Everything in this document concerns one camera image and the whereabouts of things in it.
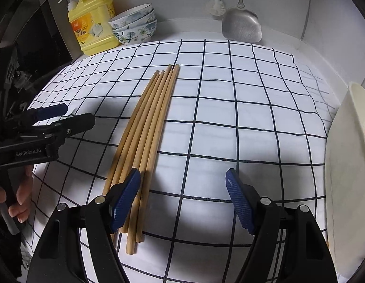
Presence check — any yellow detergent pump bottle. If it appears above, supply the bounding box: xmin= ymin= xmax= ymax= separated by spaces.
xmin=58 ymin=0 xmax=122 ymax=56

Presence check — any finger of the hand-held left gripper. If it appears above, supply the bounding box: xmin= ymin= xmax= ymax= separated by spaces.
xmin=5 ymin=103 xmax=68 ymax=124
xmin=21 ymin=112 xmax=96 ymax=143

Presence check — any metal cooking spatula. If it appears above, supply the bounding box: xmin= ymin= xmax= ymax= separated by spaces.
xmin=221 ymin=0 xmax=262 ymax=43

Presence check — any black gas stove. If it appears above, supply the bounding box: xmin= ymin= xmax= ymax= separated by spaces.
xmin=0 ymin=0 xmax=74 ymax=118

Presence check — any person's left hand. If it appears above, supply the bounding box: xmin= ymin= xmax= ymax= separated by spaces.
xmin=0 ymin=165 xmax=34 ymax=225

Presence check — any row of wooden chopsticks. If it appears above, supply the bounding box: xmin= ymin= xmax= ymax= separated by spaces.
xmin=102 ymin=64 xmax=181 ymax=255

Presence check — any cream plastic basin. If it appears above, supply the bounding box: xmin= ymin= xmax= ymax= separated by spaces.
xmin=324 ymin=82 xmax=365 ymax=278

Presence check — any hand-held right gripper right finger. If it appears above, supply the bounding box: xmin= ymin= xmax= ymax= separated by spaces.
xmin=226 ymin=168 xmax=338 ymax=283

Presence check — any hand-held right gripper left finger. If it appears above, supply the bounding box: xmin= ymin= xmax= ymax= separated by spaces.
xmin=26 ymin=168 xmax=142 ymax=283

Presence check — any white black-checked cloth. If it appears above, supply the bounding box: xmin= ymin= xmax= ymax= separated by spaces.
xmin=20 ymin=39 xmax=340 ymax=283

